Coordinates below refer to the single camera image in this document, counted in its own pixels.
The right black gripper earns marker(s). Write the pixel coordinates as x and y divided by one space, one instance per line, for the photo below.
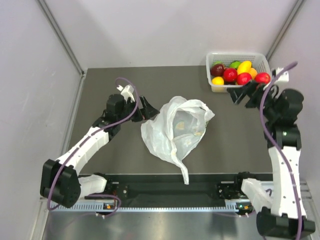
237 94

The yellow fruit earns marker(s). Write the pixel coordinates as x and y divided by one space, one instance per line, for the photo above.
244 67

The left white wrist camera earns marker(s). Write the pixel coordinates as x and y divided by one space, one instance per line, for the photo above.
127 92

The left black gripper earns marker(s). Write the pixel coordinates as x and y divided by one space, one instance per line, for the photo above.
149 113

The white printed plastic bag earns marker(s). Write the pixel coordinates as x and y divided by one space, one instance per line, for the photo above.
176 131

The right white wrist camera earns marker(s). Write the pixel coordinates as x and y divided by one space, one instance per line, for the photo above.
283 78

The red apple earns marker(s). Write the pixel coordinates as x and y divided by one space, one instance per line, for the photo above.
217 70

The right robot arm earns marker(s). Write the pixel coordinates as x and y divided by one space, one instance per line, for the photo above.
281 215

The small red fruit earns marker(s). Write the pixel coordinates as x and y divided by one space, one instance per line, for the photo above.
262 78

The green fruit behind apple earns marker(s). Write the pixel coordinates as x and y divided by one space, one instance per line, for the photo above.
217 62

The slotted cable duct rail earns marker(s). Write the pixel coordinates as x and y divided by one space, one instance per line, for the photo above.
107 206

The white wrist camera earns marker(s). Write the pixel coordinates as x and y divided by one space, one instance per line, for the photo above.
127 92
283 78

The green striped fruit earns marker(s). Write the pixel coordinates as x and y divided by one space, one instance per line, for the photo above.
235 64

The yellow lemon left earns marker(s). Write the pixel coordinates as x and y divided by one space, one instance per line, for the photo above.
218 80

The white perforated plastic basket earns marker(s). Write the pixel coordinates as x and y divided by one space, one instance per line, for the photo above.
258 60

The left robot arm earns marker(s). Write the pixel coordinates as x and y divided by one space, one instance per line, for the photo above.
60 180

